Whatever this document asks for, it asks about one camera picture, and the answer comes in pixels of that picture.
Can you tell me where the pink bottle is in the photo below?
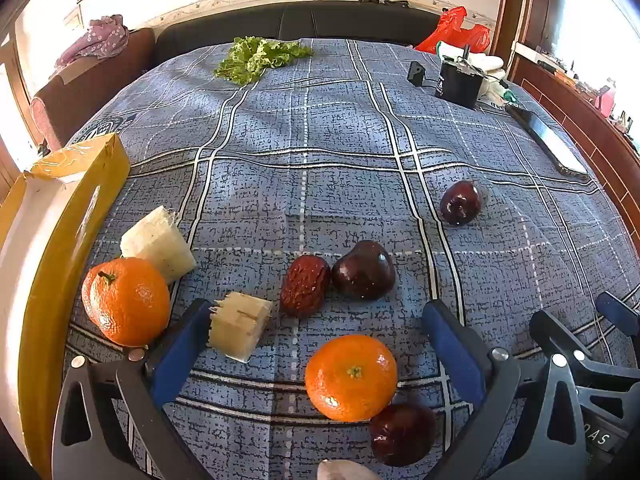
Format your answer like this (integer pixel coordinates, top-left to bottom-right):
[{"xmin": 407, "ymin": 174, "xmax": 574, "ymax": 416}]
[{"xmin": 597, "ymin": 77, "xmax": 618, "ymax": 118}]

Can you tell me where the purple floral cloth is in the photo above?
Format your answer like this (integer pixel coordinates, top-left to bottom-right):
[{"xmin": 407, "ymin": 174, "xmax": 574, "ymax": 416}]
[{"xmin": 54, "ymin": 14, "xmax": 130, "ymax": 68}]

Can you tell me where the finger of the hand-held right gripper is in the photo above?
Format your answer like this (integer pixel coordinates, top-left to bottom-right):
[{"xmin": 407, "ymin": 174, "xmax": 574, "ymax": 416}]
[
  {"xmin": 510, "ymin": 310, "xmax": 593, "ymax": 480},
  {"xmin": 595, "ymin": 291, "xmax": 640, "ymax": 356}
]

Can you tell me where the orange mandarin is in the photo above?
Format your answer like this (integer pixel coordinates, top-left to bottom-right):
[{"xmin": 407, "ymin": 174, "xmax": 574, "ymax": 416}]
[
  {"xmin": 304, "ymin": 334, "xmax": 399, "ymax": 423},
  {"xmin": 81, "ymin": 256, "xmax": 172, "ymax": 347}
]

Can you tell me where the wooden cabinet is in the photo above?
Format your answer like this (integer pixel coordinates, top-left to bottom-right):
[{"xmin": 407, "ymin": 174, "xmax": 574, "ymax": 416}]
[{"xmin": 510, "ymin": 42, "xmax": 640, "ymax": 241}]

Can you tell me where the red plastic bag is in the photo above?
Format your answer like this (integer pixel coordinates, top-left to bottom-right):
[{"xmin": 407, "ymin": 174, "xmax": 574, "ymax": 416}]
[{"xmin": 414, "ymin": 6, "xmax": 492, "ymax": 55}]

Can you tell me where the small white sugarcane chunk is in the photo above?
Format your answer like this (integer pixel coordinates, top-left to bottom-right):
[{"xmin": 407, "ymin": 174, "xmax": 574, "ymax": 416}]
[{"xmin": 207, "ymin": 291, "xmax": 274, "ymax": 363}]

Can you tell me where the dark red plum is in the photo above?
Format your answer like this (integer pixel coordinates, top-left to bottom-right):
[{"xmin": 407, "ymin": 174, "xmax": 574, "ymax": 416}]
[
  {"xmin": 439, "ymin": 180, "xmax": 484, "ymax": 227},
  {"xmin": 331, "ymin": 240, "xmax": 397, "ymax": 302}
]

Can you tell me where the white cloth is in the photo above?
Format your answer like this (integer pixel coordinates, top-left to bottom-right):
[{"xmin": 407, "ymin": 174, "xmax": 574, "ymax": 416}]
[{"xmin": 440, "ymin": 42, "xmax": 516, "ymax": 108}]

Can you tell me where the black box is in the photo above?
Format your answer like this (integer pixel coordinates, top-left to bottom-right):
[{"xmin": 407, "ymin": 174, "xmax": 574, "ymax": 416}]
[{"xmin": 434, "ymin": 45, "xmax": 488, "ymax": 110}]

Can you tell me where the large white sugarcane chunk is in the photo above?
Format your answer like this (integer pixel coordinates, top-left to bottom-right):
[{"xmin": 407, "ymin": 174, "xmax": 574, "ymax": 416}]
[{"xmin": 120, "ymin": 205, "xmax": 198, "ymax": 286}]

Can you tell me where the smartphone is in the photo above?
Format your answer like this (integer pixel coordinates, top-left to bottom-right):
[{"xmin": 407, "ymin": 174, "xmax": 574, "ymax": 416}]
[{"xmin": 505, "ymin": 102, "xmax": 590, "ymax": 178}]

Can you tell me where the red jujube date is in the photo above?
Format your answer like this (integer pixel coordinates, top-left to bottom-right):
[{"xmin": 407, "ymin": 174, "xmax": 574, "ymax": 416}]
[
  {"xmin": 369, "ymin": 402, "xmax": 437, "ymax": 467},
  {"xmin": 279, "ymin": 255, "xmax": 332, "ymax": 318}
]

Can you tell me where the yellow cardboard box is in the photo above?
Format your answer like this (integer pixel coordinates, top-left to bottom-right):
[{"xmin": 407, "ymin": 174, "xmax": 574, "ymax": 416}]
[{"xmin": 0, "ymin": 132, "xmax": 132, "ymax": 480}]

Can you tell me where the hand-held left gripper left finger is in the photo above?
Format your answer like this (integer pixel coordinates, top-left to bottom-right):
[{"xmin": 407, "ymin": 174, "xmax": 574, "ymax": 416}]
[{"xmin": 51, "ymin": 298, "xmax": 213, "ymax": 480}]

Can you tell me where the brown armchair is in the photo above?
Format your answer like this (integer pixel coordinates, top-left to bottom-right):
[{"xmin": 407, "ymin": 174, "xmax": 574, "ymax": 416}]
[{"xmin": 30, "ymin": 27, "xmax": 157, "ymax": 153}]

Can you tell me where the green lettuce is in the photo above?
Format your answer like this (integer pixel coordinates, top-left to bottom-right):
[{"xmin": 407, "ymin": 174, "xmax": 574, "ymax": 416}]
[{"xmin": 213, "ymin": 36, "xmax": 315, "ymax": 86}]

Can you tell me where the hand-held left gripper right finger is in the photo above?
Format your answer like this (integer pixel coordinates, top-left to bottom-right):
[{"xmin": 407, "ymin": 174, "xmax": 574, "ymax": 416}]
[{"xmin": 421, "ymin": 300, "xmax": 523, "ymax": 480}]

